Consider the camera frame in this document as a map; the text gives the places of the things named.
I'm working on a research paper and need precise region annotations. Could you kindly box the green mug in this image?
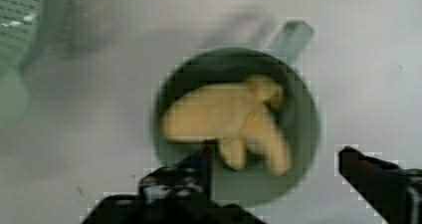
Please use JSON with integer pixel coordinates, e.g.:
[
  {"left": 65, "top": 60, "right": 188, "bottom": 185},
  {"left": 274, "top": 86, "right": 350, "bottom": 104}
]
[{"left": 150, "top": 20, "right": 320, "bottom": 207}]

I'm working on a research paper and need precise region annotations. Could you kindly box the green perforated colander basket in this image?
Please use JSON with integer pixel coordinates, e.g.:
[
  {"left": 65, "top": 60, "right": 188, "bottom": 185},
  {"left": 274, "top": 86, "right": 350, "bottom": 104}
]
[{"left": 0, "top": 0, "right": 44, "bottom": 128}]

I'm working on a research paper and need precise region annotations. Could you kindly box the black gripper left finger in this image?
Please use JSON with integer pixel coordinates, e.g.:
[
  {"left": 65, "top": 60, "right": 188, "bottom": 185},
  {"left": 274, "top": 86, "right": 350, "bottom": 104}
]
[{"left": 81, "top": 140, "right": 266, "bottom": 224}]

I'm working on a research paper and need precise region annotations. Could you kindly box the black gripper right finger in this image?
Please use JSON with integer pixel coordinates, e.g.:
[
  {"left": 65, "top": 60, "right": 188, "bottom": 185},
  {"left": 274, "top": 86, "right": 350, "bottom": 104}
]
[{"left": 337, "top": 146, "right": 422, "bottom": 224}]

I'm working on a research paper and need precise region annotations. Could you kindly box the yellow peeled toy banana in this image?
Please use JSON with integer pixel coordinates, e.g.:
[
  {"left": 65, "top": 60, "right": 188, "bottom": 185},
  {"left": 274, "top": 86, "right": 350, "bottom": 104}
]
[{"left": 160, "top": 75, "right": 293, "bottom": 176}]

